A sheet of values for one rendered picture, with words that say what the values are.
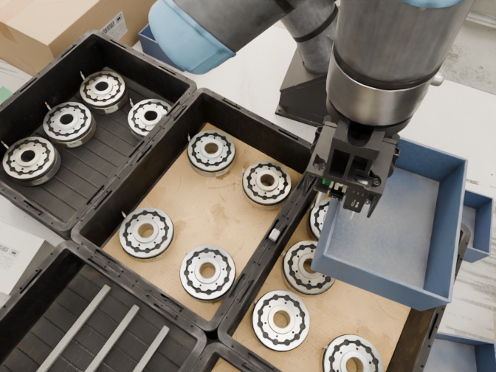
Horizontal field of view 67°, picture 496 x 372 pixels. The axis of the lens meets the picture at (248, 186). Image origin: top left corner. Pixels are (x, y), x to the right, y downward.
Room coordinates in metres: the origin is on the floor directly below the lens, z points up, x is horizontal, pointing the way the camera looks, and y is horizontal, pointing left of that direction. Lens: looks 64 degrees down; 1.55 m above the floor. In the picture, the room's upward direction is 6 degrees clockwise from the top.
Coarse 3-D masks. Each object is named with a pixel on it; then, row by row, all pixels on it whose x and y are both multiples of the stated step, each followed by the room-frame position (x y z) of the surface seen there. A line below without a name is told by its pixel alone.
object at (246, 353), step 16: (288, 224) 0.24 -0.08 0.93; (464, 224) 0.28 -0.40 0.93; (464, 240) 0.25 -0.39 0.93; (256, 272) 0.15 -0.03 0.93; (240, 304) 0.09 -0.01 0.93; (224, 320) 0.07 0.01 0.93; (432, 320) 0.10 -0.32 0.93; (224, 336) 0.05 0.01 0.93; (432, 336) 0.08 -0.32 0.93; (240, 352) 0.03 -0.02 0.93; (272, 368) 0.01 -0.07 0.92; (416, 368) 0.03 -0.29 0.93
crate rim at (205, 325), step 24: (192, 96) 0.50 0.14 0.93; (216, 96) 0.51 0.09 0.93; (168, 120) 0.43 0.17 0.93; (264, 120) 0.46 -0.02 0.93; (72, 240) 0.17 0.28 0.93; (264, 240) 0.21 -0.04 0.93; (120, 264) 0.14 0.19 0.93; (144, 288) 0.10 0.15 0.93; (240, 288) 0.12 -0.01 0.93; (192, 312) 0.07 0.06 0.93; (216, 312) 0.08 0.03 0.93
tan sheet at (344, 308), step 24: (264, 288) 0.14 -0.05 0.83; (288, 288) 0.15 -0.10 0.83; (336, 288) 0.16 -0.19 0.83; (312, 312) 0.11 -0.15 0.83; (336, 312) 0.12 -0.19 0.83; (360, 312) 0.12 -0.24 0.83; (384, 312) 0.13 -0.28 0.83; (408, 312) 0.13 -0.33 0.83; (240, 336) 0.06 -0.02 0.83; (312, 336) 0.07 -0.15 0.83; (336, 336) 0.07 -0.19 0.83; (360, 336) 0.08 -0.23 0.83; (384, 336) 0.08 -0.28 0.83; (288, 360) 0.03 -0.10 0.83; (312, 360) 0.03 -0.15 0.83; (384, 360) 0.04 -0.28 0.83
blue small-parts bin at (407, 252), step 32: (416, 160) 0.29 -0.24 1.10; (448, 160) 0.29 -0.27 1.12; (384, 192) 0.25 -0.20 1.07; (416, 192) 0.26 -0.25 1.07; (448, 192) 0.25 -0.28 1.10; (352, 224) 0.20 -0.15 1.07; (384, 224) 0.20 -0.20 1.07; (416, 224) 0.21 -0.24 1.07; (448, 224) 0.19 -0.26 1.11; (320, 256) 0.13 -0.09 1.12; (352, 256) 0.15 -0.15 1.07; (384, 256) 0.16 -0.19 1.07; (416, 256) 0.16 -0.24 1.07; (448, 256) 0.15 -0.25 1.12; (384, 288) 0.11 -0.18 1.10; (416, 288) 0.10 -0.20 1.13; (448, 288) 0.11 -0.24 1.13
